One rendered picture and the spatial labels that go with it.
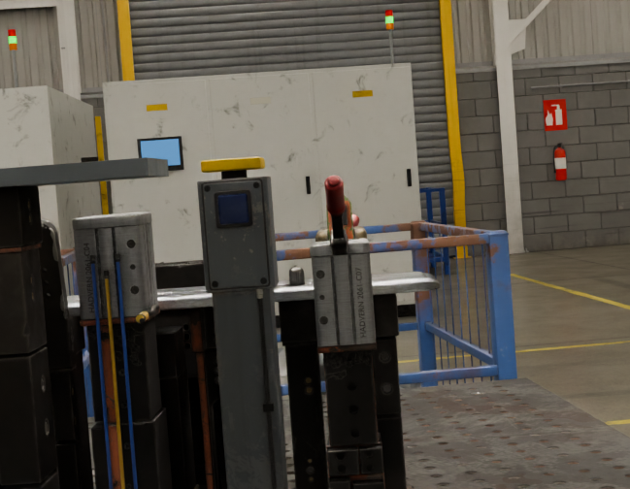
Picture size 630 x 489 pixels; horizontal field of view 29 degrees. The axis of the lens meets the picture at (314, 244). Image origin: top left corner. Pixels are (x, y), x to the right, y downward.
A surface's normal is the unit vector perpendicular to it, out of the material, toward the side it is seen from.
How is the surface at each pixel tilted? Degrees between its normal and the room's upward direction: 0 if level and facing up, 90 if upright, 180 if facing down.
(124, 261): 90
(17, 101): 90
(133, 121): 90
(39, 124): 90
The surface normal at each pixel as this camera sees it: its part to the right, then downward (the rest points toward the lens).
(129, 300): -0.03, 0.05
